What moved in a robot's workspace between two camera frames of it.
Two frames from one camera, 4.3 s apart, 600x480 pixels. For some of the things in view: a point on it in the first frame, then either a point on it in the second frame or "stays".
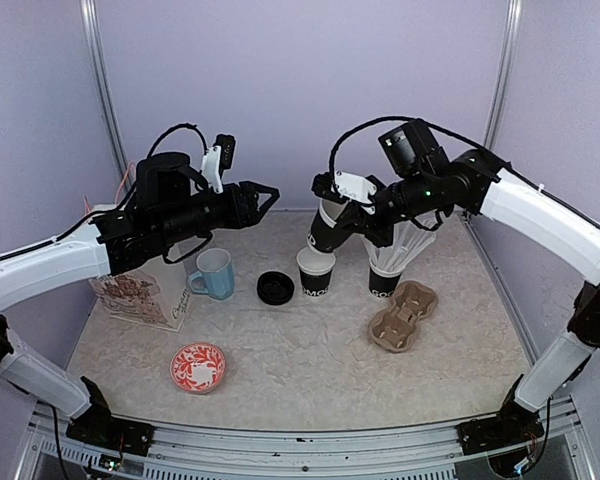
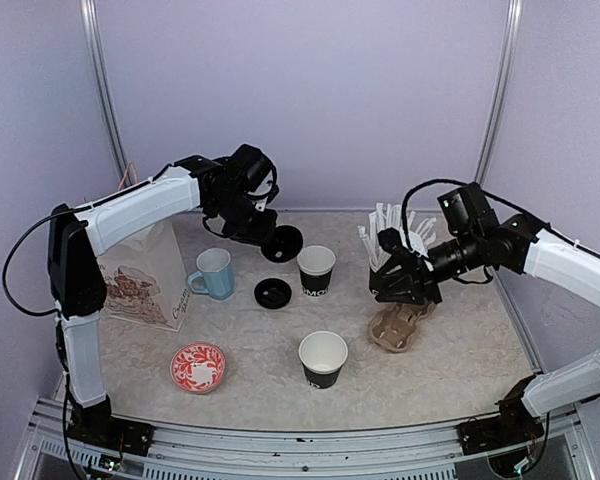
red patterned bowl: x=198 y=368 stays
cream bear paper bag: x=155 y=293 stays
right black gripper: x=354 y=218 → x=422 y=285
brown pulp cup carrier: x=397 y=329 stays
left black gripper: x=246 y=214 → x=259 y=236
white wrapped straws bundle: x=408 y=240 stays
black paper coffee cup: x=323 y=223 → x=323 y=354
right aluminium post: x=513 y=20 stays
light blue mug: x=216 y=273 stays
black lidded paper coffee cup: x=275 y=288 → x=283 y=244
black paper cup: x=315 y=271 stays
